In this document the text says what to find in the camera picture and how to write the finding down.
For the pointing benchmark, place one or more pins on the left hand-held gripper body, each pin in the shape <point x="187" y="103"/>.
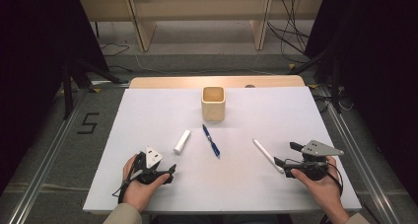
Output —
<point x="153" y="158"/>

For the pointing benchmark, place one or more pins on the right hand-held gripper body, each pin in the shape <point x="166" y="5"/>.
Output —
<point x="320" y="149"/>

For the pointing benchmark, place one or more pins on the long white pen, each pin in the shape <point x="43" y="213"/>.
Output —
<point x="264" y="151"/>

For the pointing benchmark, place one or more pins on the short white cylindrical stick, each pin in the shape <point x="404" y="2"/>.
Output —
<point x="182" y="141"/>

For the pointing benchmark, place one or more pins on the blue pen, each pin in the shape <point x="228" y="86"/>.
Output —
<point x="210" y="140"/>

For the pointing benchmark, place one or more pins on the cream square pen holder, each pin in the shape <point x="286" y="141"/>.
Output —
<point x="213" y="110"/>

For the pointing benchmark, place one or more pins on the person's right hand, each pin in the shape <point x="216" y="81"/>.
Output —
<point x="323" y="191"/>

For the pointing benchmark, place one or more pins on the white table board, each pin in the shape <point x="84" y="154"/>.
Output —
<point x="230" y="184"/>

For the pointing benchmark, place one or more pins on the black stand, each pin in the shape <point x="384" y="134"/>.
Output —
<point x="67" y="92"/>
<point x="335" y="86"/>

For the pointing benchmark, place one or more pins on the light wooden table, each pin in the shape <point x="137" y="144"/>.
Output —
<point x="164" y="82"/>

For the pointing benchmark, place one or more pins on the dark curtain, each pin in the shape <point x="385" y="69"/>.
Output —
<point x="33" y="53"/>
<point x="378" y="86"/>

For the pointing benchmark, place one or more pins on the light wooden background desk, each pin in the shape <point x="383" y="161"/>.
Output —
<point x="197" y="7"/>

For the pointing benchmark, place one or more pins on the aluminium floor rail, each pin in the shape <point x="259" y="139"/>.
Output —
<point x="361" y="164"/>
<point x="46" y="164"/>

